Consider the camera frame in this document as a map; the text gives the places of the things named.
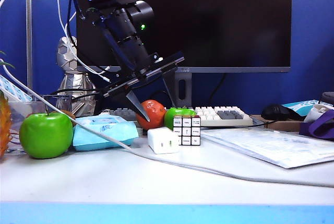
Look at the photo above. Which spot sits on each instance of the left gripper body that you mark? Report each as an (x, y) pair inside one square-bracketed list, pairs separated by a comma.
[(146, 72)]

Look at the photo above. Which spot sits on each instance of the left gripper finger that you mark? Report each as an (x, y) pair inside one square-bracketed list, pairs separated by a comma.
[(137, 104), (168, 89)]

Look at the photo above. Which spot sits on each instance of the white charging block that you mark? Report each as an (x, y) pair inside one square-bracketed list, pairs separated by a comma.
[(161, 140)]

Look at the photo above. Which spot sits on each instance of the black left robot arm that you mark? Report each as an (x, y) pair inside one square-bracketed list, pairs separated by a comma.
[(122, 25)]

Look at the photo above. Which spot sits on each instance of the grey monitor stand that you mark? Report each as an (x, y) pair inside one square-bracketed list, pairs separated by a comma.
[(184, 85)]

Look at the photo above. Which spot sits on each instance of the orange fruit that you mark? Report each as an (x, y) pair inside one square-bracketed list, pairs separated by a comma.
[(156, 111)]

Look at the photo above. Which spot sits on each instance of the small green apple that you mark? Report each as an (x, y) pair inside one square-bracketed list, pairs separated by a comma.
[(180, 111)]

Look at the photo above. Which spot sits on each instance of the light blue wipes pack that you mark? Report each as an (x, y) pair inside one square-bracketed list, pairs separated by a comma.
[(114, 127)]

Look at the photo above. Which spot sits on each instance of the Rubik's cube white stickers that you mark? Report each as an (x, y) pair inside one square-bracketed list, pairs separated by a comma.
[(186, 130)]

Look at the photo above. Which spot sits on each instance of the beige and grey keyboard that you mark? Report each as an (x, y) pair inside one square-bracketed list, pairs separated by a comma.
[(224, 117)]

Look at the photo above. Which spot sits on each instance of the silver figurine bust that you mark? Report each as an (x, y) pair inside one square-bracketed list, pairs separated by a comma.
[(75, 83)]

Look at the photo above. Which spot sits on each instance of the brown kiwi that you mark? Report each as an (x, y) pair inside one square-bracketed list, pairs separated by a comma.
[(68, 115)]

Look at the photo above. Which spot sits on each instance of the black computer monitor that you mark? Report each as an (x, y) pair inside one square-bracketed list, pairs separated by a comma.
[(208, 25)]

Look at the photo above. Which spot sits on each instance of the large green apple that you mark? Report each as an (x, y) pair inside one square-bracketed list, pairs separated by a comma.
[(45, 135)]

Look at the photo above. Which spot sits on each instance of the black computer mouse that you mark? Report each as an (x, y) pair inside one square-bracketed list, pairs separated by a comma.
[(275, 111)]

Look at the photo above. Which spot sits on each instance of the clear acrylic box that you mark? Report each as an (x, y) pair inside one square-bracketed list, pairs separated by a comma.
[(26, 107)]

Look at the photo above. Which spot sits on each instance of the clear document folder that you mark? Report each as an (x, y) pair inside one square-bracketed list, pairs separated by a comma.
[(274, 145)]

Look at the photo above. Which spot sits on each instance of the brown cardboard box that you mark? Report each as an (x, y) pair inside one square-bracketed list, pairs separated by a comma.
[(284, 125)]

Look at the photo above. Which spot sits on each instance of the blue white patterned box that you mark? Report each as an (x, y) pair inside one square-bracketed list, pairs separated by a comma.
[(13, 91)]

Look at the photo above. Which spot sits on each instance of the yellow orange pineapple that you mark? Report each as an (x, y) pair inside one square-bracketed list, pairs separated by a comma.
[(4, 124)]

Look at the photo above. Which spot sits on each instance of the green leaf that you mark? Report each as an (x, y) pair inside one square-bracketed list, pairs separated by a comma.
[(5, 63)]

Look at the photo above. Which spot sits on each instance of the grey felt sleeve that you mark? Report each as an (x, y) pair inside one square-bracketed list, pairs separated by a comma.
[(327, 97)]

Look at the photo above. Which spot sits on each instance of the grey partition post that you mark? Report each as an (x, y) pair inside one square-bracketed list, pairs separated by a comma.
[(29, 38)]

